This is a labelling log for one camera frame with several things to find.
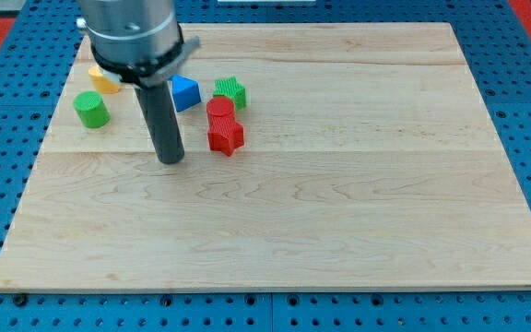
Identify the green star block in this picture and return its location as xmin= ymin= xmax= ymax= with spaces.
xmin=213 ymin=77 xmax=247 ymax=111

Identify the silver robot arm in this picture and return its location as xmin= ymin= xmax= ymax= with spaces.
xmin=77 ymin=0 xmax=200 ymax=164

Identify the red star block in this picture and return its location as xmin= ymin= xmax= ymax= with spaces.
xmin=207 ymin=117 xmax=244 ymax=156

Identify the blue triangle block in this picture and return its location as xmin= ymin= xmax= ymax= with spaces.
xmin=171 ymin=75 xmax=201 ymax=113

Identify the red cylinder block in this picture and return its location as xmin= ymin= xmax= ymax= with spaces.
xmin=206 ymin=96 xmax=235 ymax=127

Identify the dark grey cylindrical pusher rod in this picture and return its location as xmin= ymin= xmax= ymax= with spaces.
xmin=136 ymin=81 xmax=184 ymax=164

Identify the yellow block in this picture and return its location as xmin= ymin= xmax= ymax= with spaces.
xmin=88 ymin=65 xmax=121 ymax=94

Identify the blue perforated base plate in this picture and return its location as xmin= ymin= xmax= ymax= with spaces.
xmin=0 ymin=1 xmax=531 ymax=331

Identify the green cylinder block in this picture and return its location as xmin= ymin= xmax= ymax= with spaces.
xmin=73 ymin=90 xmax=110 ymax=128

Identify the wooden board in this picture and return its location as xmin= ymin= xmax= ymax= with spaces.
xmin=0 ymin=23 xmax=531 ymax=294

